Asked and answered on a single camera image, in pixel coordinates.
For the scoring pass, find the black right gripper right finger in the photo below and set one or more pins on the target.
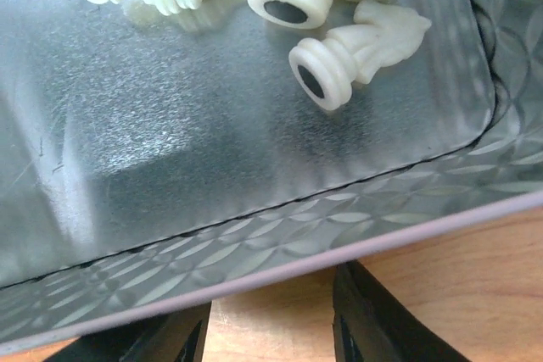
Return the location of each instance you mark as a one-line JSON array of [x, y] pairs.
[[370, 324]]

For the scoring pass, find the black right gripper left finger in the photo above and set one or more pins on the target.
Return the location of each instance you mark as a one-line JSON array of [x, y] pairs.
[[179, 336]]

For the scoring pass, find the white chess knight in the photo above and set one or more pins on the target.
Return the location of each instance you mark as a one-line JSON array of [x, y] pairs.
[[382, 35]]

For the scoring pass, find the silver embossed tin tray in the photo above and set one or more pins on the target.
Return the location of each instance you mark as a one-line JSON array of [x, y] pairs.
[[152, 163]]

